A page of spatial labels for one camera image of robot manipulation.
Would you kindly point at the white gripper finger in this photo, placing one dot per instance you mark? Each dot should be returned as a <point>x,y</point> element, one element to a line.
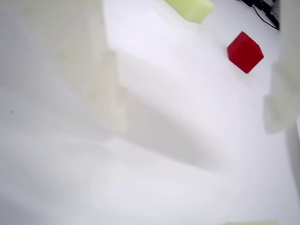
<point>286,93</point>
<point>54,70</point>

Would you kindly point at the pale yellow rectangular block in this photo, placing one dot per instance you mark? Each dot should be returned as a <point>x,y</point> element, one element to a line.
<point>192,8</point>

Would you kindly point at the red cube block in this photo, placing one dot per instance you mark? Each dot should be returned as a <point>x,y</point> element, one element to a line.
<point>245,52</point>

